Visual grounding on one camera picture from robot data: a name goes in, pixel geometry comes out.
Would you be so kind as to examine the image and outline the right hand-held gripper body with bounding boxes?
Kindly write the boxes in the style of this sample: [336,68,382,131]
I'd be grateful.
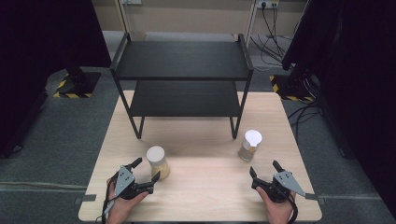
[250,170,307,204]

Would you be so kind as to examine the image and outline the glass jar of yellow granules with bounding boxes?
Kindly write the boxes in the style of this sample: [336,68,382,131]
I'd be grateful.
[146,145,171,180]

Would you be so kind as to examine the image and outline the black two-tier shelf rack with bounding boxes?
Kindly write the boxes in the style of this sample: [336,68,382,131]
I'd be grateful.
[109,32,255,140]

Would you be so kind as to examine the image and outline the wall power socket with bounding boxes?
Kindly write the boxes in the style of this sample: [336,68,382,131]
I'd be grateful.
[256,0,280,9]

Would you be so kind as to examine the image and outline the black curtain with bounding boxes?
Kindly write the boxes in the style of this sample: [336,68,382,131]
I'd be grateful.
[281,0,396,220]
[0,0,112,159]

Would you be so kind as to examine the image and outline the left hand-held gripper cable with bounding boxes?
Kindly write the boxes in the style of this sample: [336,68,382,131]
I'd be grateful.
[100,172,120,224]

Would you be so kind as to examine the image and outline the grey tape strip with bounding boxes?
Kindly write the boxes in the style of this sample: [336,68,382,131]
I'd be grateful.
[74,193,98,205]
[304,192,327,205]

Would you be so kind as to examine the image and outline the right hand-held gripper cable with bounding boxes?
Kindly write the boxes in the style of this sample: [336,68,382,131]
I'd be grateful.
[285,191,300,224]

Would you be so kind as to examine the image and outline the person's left hand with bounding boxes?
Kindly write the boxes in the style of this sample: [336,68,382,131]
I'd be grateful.
[106,178,150,224]

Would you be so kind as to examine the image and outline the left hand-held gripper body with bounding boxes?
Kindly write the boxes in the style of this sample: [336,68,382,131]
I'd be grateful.
[113,166,155,201]

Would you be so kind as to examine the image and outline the glass jar of brown powder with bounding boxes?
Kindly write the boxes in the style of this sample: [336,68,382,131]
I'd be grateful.
[237,129,263,162]

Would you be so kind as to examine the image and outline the black cables beside stand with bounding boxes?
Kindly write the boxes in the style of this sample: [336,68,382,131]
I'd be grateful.
[287,98,322,143]

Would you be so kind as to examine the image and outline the stand base with striped tape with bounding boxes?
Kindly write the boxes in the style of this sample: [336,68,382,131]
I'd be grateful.
[52,68,103,100]
[269,74,316,103]

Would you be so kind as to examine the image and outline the hand-held gripper cable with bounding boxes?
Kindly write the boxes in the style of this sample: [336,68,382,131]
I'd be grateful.
[100,172,120,224]
[285,191,300,224]

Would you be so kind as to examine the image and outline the black floor cables bundle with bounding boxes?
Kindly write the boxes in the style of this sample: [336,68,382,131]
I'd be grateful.
[249,3,301,68]

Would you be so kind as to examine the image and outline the person's right hand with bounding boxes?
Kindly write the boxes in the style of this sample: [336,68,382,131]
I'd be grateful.
[255,187,297,224]

